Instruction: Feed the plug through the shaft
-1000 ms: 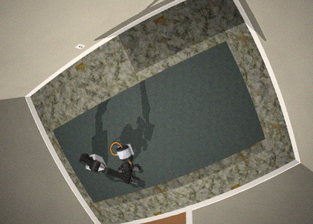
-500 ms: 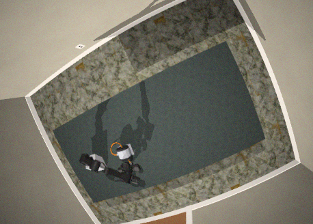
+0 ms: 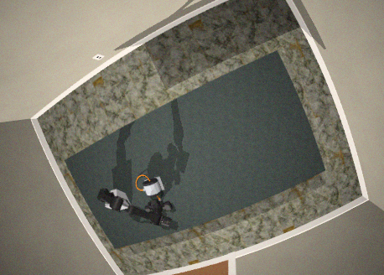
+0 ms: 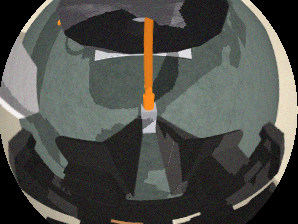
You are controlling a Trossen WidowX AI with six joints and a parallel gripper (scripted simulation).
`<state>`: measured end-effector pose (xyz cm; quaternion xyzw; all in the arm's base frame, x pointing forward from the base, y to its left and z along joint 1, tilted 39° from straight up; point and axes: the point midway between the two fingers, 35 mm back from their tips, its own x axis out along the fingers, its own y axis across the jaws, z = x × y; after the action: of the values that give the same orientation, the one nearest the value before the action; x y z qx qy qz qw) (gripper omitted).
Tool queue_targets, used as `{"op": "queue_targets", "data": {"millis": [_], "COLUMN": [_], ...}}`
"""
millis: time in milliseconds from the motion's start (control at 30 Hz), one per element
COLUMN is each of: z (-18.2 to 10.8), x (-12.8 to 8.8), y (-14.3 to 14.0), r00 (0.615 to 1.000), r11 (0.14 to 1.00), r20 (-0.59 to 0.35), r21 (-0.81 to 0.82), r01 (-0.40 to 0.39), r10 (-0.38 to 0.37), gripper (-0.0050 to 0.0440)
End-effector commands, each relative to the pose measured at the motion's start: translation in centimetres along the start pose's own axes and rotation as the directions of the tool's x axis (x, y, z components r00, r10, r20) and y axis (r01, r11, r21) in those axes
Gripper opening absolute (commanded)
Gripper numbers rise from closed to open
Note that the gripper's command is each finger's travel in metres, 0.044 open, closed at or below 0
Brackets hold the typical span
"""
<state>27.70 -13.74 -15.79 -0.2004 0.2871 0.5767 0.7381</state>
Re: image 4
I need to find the orange cable with grey plug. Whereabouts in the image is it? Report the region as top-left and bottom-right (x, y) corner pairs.
(141, 18), (157, 133)

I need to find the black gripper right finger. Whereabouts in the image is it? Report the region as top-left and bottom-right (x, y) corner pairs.
(155, 116), (243, 196)

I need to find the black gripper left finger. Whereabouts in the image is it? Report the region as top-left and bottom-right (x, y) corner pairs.
(55, 116), (143, 198)

